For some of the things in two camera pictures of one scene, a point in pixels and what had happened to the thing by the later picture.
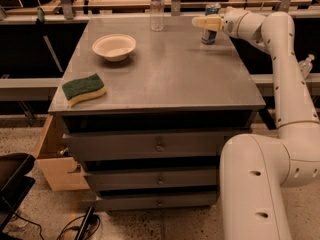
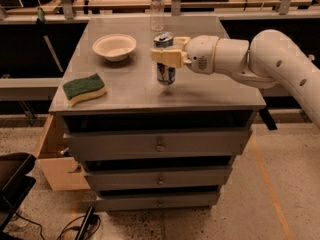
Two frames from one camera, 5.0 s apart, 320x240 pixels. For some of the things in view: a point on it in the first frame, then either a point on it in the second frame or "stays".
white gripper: (230, 24) -> (201, 54)
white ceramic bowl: (114, 47) stays
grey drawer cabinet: (147, 108) stays
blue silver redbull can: (209, 36) -> (165, 74)
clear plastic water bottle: (157, 7) stays
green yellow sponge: (80, 90) stays
